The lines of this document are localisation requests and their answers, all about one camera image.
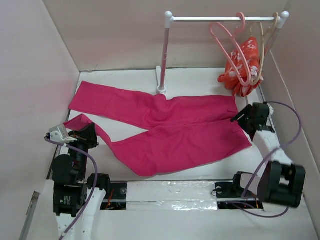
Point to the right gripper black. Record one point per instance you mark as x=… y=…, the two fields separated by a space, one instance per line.
x=247 y=109

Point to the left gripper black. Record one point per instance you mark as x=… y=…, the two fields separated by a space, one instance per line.
x=87 y=135

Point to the pink trousers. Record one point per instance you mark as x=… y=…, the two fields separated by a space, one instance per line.
x=178 y=134

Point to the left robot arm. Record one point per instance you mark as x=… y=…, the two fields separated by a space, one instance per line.
x=77 y=199

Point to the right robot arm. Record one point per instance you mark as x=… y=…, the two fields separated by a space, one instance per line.
x=276 y=180

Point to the beige wooden hanger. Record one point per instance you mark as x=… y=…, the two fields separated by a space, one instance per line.
x=262 y=36

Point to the orange white patterned garment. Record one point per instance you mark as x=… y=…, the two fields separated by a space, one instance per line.
x=229 y=77

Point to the white clothes rack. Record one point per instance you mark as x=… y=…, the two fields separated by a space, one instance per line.
x=232 y=26

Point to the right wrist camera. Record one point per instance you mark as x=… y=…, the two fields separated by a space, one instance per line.
x=271 y=109

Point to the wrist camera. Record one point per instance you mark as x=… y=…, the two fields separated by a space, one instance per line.
x=271 y=109
x=59 y=134

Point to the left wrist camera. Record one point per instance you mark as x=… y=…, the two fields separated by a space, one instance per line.
x=59 y=134

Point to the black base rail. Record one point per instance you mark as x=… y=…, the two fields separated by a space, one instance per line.
x=180 y=195

